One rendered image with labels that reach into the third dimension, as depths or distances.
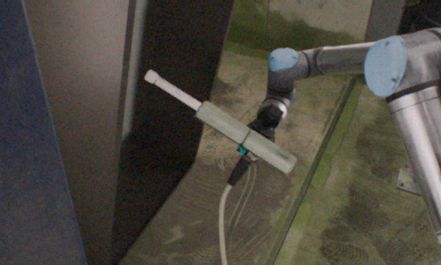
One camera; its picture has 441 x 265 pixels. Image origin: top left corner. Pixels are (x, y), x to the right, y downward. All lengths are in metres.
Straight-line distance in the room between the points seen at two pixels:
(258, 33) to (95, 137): 2.40
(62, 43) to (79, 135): 0.22
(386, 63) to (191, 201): 1.47
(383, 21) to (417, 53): 2.06
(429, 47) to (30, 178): 0.93
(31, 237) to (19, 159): 0.04
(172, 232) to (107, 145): 1.17
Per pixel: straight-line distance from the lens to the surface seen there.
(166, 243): 2.14
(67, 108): 1.07
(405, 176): 2.65
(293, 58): 1.51
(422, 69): 1.02
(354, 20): 3.11
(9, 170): 0.19
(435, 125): 1.01
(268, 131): 1.44
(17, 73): 0.18
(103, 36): 0.90
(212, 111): 1.34
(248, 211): 2.26
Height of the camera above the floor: 1.72
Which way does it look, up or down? 36 degrees down
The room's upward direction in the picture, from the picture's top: 3 degrees clockwise
